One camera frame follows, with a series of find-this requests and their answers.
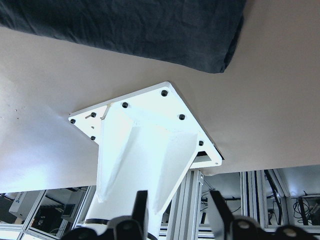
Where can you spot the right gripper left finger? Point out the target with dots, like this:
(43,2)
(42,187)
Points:
(134,226)

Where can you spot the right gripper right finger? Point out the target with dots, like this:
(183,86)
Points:
(227,226)

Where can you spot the black printed t-shirt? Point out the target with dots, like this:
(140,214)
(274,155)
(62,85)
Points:
(199,34)

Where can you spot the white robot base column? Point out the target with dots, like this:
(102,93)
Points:
(147,141)

